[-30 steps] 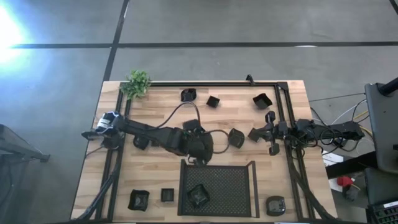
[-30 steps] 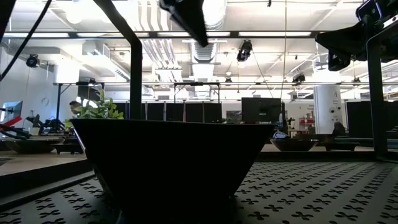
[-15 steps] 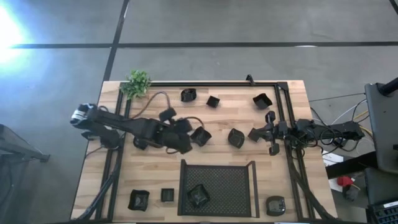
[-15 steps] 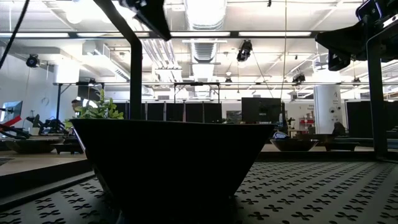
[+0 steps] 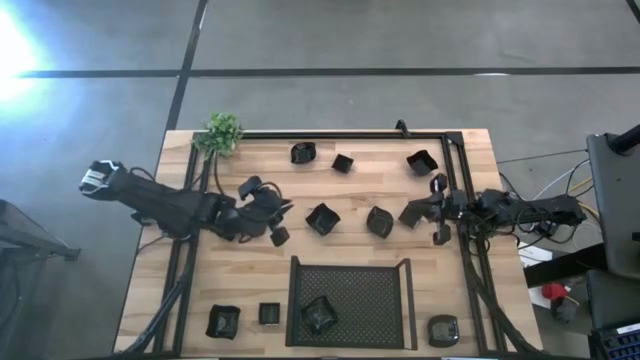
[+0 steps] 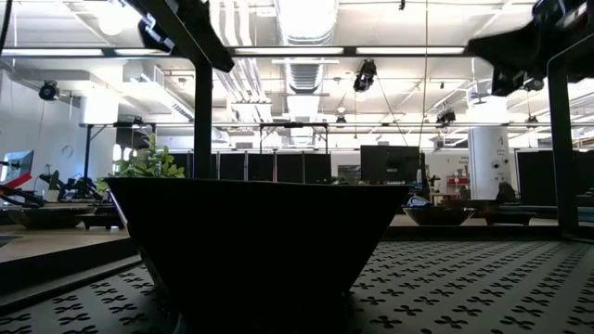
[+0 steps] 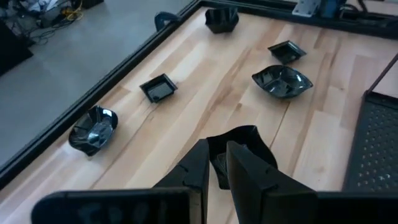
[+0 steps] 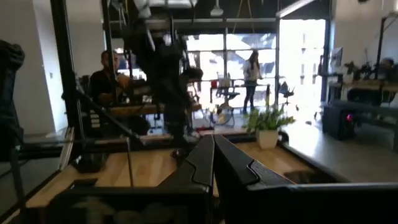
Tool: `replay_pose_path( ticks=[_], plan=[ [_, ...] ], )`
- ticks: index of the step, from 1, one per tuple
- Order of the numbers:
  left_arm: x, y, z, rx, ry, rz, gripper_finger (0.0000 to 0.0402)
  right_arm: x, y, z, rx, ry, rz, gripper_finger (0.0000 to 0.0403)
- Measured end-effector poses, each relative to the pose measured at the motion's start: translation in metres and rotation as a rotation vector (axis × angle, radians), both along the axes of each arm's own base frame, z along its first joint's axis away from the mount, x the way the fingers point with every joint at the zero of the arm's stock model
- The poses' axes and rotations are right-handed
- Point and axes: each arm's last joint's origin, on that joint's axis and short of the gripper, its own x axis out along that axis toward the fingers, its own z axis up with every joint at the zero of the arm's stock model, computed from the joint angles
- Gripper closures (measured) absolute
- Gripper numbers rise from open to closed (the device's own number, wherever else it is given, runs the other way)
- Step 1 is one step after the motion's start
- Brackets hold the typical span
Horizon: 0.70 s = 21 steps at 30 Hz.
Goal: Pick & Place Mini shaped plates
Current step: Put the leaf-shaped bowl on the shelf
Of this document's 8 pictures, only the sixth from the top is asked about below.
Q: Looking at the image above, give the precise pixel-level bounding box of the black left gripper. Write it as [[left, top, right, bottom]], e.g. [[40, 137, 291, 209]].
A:
[[136, 0, 236, 73]]

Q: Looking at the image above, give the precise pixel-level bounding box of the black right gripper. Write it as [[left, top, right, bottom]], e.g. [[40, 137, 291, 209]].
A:
[[467, 18, 549, 96]]

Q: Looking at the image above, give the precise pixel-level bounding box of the white round column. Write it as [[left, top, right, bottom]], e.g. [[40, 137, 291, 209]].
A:
[[467, 125, 512, 201]]

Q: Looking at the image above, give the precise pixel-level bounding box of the black partition panel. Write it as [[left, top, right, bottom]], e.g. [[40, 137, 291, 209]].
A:
[[516, 149, 594, 208]]

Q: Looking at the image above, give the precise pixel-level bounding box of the green artificial plant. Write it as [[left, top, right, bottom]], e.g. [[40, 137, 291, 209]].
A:
[[95, 132, 186, 194]]

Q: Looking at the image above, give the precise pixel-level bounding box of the black office chair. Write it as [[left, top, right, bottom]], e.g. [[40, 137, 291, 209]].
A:
[[495, 180, 517, 204]]

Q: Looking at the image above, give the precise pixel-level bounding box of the black partition row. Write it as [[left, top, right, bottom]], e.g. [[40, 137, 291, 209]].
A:
[[169, 151, 333, 185]]

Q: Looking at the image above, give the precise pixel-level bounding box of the large black screen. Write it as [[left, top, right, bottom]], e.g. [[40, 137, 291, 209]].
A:
[[360, 144, 422, 186]]

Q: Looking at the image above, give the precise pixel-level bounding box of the black tabletop equipment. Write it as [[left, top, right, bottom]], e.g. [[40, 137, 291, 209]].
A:
[[36, 169, 103, 203]]

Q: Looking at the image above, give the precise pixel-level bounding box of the computer monitor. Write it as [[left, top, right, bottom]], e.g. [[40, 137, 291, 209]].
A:
[[0, 148, 35, 185]]

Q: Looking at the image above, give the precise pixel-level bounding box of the red bar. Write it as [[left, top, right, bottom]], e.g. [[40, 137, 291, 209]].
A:
[[0, 173, 34, 192]]

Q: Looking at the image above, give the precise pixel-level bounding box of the black perforated metal tray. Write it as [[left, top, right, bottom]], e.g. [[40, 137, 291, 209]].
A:
[[0, 0, 594, 334]]

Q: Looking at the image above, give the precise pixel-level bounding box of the silver ventilation duct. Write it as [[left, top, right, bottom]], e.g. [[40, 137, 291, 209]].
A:
[[273, 0, 340, 149]]

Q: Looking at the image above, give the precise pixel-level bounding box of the black rig frame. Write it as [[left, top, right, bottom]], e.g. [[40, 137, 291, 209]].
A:
[[0, 201, 594, 227]]

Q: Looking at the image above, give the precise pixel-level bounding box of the black left camera cable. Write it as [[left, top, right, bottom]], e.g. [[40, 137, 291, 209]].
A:
[[0, 0, 14, 53]]

